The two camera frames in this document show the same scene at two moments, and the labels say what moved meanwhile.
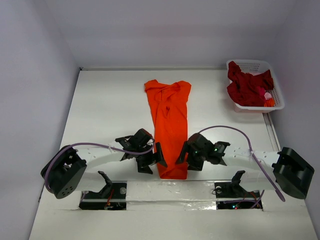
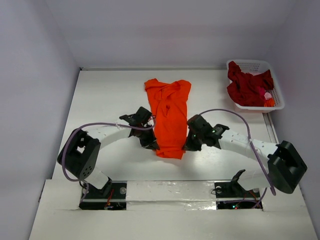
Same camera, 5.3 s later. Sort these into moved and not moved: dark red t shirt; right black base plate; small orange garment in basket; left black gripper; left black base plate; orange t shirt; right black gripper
Moved: left black gripper; right black gripper; orange t shirt
Not moved: left black base plate; right black base plate; dark red t shirt; small orange garment in basket
